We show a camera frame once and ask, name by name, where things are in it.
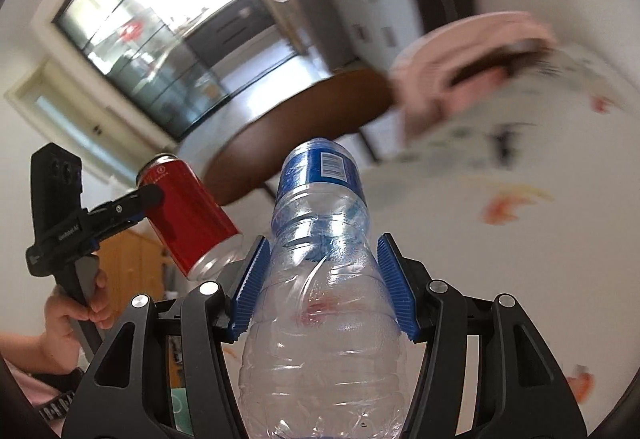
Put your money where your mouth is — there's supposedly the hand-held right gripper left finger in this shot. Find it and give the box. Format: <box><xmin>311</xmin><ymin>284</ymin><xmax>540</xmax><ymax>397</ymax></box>
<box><xmin>60</xmin><ymin>235</ymin><xmax>273</xmax><ymax>439</ymax></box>

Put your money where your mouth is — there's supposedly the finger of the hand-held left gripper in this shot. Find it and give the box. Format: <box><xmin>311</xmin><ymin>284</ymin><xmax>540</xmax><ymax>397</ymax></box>
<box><xmin>82</xmin><ymin>185</ymin><xmax>165</xmax><ymax>241</ymax></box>

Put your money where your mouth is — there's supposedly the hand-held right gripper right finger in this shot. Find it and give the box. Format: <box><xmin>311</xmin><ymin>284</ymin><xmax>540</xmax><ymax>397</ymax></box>
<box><xmin>376</xmin><ymin>234</ymin><xmax>587</xmax><ymax>439</ymax></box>

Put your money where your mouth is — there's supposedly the red soda can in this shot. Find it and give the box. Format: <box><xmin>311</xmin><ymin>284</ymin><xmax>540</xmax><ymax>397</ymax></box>
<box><xmin>136</xmin><ymin>154</ymin><xmax>243</xmax><ymax>280</ymax></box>

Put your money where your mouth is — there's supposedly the clear plastic bottle blue label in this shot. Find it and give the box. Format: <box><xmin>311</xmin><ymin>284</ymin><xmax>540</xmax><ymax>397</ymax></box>
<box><xmin>239</xmin><ymin>137</ymin><xmax>412</xmax><ymax>439</ymax></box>

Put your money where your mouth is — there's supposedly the person's left forearm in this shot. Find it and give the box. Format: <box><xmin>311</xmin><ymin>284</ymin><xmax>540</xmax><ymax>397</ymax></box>
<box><xmin>0</xmin><ymin>330</ymin><xmax>57</xmax><ymax>377</ymax></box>

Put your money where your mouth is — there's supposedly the person's left hand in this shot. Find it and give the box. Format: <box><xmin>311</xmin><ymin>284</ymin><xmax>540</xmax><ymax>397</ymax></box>
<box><xmin>44</xmin><ymin>269</ymin><xmax>114</xmax><ymax>375</ymax></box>

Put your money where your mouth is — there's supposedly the yellow wooden cabinet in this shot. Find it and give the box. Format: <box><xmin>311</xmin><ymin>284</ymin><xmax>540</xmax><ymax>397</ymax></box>
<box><xmin>97</xmin><ymin>231</ymin><xmax>173</xmax><ymax>301</ymax></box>

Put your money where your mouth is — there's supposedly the glass sliding door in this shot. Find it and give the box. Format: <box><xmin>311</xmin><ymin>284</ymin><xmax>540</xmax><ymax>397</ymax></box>
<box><xmin>54</xmin><ymin>0</ymin><xmax>303</xmax><ymax>140</ymax></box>

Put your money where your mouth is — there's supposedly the pink cloth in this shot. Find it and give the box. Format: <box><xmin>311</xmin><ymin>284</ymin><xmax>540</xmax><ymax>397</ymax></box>
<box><xmin>389</xmin><ymin>11</ymin><xmax>560</xmax><ymax>146</ymax></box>

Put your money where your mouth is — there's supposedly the white cabinet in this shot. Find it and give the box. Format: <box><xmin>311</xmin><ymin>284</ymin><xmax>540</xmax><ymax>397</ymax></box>
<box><xmin>314</xmin><ymin>0</ymin><xmax>443</xmax><ymax>72</ymax></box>

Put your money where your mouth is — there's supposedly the black printed strap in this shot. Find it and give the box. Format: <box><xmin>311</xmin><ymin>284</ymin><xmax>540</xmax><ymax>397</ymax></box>
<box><xmin>37</xmin><ymin>368</ymin><xmax>85</xmax><ymax>426</ymax></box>

